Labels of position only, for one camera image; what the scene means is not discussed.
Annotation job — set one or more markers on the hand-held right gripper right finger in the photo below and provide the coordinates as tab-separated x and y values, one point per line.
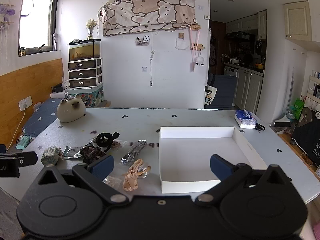
220	165

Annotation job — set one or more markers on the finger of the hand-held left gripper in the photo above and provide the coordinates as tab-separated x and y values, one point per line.
2	148
26	158

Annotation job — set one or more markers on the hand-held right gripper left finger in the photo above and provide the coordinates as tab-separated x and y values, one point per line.
103	166

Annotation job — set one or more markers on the white shallow cardboard box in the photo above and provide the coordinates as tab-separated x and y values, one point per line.
197	155

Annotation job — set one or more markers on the silver packet with white label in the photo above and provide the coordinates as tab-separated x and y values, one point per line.
73	152

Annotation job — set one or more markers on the teal packets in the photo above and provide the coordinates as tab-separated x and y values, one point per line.
23	143

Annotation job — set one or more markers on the dark brown scrunchie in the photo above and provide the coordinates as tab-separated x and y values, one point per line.
92	152

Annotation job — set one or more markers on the small clear plastic packet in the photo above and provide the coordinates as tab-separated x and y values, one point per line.
112	181

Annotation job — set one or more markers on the floral fabric scrunchie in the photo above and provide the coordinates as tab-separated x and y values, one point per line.
51	156

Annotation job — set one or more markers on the clear bag of brown herbs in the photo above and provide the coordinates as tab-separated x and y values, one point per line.
118	144

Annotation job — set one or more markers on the peach satin ribbon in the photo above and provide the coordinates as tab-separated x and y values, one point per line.
131	178

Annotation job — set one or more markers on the clear packet with dark accessory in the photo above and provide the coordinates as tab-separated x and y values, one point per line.
132	152

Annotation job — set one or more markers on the blue triangle print bed sheet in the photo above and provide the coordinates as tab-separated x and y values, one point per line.
42	115

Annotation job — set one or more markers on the blue tissue pack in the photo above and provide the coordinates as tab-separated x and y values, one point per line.
245	118

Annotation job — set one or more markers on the black scissors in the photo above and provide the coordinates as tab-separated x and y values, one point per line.
260	127

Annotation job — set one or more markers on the cream cat figurine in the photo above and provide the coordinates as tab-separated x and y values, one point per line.
70	111

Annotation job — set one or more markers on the cartoon print tote bag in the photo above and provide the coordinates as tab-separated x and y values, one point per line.
210	96

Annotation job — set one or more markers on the colourful patterned storage box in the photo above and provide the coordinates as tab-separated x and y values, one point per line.
92	96

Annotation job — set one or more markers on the blue upholstered chair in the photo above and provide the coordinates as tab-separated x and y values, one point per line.
222	92

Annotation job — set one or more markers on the clear glass ornament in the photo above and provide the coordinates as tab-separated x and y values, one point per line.
70	95

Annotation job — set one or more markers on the black power adapter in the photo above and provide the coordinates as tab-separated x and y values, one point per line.
58	88

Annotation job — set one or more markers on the grey kitchen base cabinet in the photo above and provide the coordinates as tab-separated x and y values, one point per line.
248	92

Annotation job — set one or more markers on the black letter board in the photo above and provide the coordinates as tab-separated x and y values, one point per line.
308	137

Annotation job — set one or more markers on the white plastic drawer unit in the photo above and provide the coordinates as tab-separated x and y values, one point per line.
83	72

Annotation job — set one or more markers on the green bag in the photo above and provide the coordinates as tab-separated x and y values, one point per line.
299	108

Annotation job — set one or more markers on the white sheep plush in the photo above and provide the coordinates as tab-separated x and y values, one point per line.
199	60

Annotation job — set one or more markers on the yellow pot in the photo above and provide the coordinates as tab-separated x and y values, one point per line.
260	66

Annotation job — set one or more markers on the glass fish tank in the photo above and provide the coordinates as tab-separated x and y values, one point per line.
85	51

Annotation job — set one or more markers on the white hanging cloth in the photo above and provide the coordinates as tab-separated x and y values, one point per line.
181	45

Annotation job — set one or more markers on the window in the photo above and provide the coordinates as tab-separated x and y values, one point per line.
35	20

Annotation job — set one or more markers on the vase of dried flowers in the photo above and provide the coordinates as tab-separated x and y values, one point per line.
91	27

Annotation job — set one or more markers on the kitchen upper cabinets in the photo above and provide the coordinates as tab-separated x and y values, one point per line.
247	23

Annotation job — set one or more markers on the white wall power outlet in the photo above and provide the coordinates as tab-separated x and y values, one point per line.
25	102

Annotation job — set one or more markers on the white wall shelf rack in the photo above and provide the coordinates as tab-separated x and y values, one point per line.
314	86

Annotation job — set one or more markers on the purple plush wall toy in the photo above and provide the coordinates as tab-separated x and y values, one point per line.
6	12

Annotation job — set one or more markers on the bear printed wall cloth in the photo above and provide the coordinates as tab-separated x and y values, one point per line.
150	12

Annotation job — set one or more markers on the cream wall cabinet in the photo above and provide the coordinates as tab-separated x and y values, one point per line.
300	21

